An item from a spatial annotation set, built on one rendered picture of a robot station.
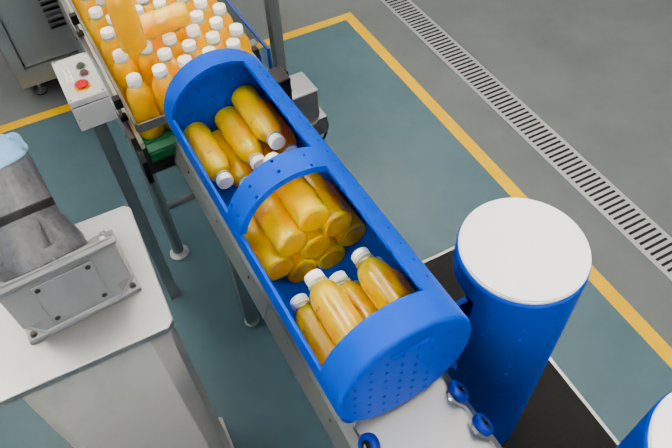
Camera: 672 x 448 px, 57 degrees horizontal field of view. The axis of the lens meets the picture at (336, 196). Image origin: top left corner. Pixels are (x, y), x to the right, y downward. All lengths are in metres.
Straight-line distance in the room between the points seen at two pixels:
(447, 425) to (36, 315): 0.77
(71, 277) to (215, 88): 0.68
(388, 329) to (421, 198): 1.82
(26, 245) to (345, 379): 0.56
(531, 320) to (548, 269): 0.11
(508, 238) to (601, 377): 1.17
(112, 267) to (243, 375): 1.29
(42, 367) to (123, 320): 0.15
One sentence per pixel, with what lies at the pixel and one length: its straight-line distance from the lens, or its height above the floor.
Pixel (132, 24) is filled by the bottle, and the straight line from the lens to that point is 1.72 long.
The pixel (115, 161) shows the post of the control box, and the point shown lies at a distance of 2.00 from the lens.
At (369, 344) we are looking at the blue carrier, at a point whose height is 1.22.
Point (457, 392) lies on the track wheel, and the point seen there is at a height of 0.98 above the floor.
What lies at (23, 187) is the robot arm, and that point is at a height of 1.38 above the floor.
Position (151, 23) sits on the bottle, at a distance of 1.85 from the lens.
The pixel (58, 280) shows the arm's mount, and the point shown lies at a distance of 1.13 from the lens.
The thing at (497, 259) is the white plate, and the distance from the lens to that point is 1.36.
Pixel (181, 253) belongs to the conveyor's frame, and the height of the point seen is 0.01.
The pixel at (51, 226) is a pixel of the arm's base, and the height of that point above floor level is 1.32.
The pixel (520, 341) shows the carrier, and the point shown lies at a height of 0.88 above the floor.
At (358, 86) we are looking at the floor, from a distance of 3.34.
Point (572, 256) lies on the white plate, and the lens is 1.40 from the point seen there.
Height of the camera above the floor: 2.13
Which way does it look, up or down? 49 degrees down
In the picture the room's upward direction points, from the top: 3 degrees counter-clockwise
